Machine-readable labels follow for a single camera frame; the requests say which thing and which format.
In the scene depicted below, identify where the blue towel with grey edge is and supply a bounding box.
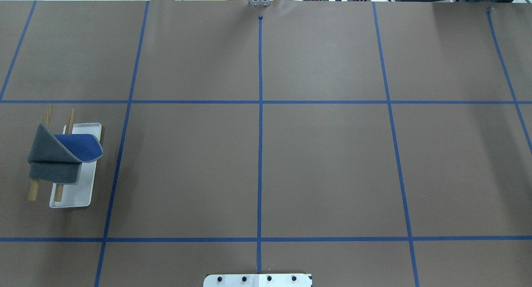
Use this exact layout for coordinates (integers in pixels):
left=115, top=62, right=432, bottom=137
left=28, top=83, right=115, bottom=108
left=27, top=122, right=103, bottom=185

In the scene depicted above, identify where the white towel rack with wooden bars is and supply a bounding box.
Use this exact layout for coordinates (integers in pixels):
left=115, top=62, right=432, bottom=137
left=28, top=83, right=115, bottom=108
left=28, top=104, right=103, bottom=208

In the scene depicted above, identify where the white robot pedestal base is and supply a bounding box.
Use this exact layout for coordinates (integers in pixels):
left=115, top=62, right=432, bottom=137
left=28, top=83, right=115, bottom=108
left=203, top=273, right=313, bottom=287

